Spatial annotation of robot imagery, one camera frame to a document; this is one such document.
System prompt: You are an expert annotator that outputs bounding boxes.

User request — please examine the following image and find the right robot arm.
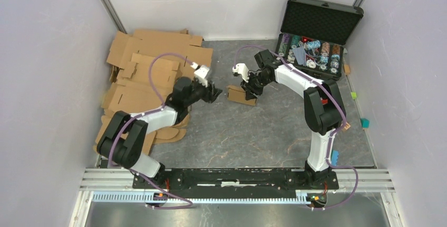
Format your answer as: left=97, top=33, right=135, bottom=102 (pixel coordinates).
left=232, top=50, right=346, bottom=189

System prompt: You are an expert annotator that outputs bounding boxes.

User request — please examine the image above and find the wooden letter cube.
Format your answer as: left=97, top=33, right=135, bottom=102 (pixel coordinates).
left=342, top=122, right=351, bottom=132

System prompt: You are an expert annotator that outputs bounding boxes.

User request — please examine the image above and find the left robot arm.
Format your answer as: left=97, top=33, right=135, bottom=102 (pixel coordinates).
left=96, top=77, right=222, bottom=189

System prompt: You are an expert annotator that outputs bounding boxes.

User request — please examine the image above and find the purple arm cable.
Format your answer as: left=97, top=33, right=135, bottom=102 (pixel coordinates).
left=233, top=45, right=359, bottom=210
left=107, top=53, right=196, bottom=210

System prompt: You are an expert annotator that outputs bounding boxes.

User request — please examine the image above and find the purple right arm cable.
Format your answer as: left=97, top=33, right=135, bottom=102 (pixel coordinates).
left=233, top=45, right=359, bottom=210

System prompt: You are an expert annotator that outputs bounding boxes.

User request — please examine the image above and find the brown cardboard box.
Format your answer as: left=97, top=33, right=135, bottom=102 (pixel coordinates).
left=227, top=85, right=256, bottom=106

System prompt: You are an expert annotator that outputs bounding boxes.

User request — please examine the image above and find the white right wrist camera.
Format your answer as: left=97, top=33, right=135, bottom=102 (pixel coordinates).
left=232, top=63, right=249, bottom=83

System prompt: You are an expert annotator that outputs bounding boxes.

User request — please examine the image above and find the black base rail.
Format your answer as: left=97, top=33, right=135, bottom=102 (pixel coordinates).
left=132, top=167, right=339, bottom=199

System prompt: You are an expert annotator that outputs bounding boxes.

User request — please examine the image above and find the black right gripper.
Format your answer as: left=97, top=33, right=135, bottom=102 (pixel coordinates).
left=240, top=72, right=273, bottom=101

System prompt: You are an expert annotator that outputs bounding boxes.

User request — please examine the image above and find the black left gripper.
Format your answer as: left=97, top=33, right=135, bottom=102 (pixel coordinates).
left=184, top=79, right=223, bottom=107

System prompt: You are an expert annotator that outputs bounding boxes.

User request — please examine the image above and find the black poker chip case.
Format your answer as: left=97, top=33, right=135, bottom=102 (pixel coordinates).
left=275, top=0, right=364, bottom=81

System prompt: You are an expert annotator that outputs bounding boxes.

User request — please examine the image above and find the small orange wooden block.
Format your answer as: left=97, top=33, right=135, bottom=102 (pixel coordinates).
left=343, top=64, right=351, bottom=75

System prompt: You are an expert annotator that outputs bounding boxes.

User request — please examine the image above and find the teal cube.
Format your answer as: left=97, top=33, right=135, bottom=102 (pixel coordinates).
left=360, top=118, right=370, bottom=129

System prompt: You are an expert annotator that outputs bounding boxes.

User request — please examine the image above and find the blue block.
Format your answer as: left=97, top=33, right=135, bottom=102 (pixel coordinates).
left=331, top=150, right=339, bottom=166

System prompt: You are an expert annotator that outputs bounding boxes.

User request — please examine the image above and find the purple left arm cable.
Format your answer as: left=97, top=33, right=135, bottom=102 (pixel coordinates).
left=107, top=53, right=196, bottom=210

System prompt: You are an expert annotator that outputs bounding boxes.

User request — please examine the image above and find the stack of flat cardboard boxes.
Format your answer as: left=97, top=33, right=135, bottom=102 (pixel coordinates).
left=95, top=29, right=213, bottom=143

